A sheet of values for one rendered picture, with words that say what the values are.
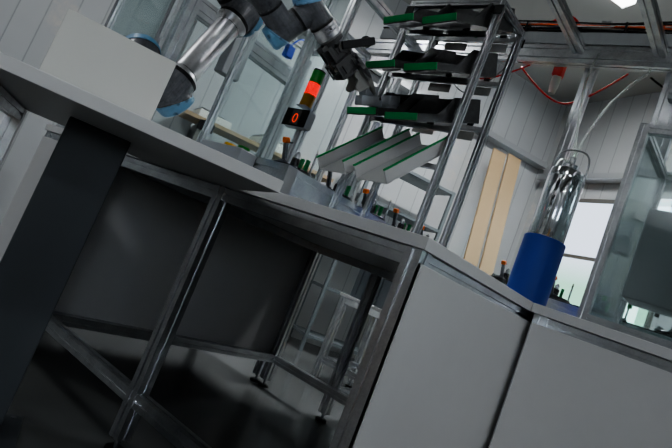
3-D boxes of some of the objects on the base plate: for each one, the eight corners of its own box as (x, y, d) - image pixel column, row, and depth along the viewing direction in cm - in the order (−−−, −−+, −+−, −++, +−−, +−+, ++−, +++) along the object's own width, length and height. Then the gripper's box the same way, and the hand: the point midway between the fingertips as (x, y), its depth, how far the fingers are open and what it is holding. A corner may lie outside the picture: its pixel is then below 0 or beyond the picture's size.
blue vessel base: (535, 309, 202) (559, 239, 206) (495, 295, 213) (519, 228, 216) (548, 317, 214) (571, 250, 218) (509, 303, 224) (532, 240, 228)
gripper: (309, 50, 171) (346, 106, 180) (327, 47, 161) (365, 107, 170) (330, 33, 174) (365, 90, 182) (349, 29, 163) (385, 90, 172)
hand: (369, 89), depth 176 cm, fingers closed on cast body, 4 cm apart
